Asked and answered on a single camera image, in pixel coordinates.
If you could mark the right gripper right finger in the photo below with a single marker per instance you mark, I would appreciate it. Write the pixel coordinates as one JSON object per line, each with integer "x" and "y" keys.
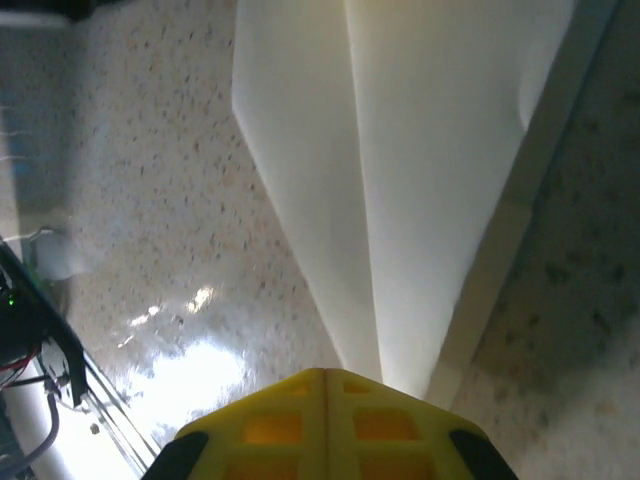
{"x": 385, "y": 435}

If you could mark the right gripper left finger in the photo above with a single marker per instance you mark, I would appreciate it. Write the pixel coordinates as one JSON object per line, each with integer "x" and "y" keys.
{"x": 270, "y": 435}

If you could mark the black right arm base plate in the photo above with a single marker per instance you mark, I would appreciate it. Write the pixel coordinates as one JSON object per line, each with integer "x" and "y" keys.
{"x": 30, "y": 320}

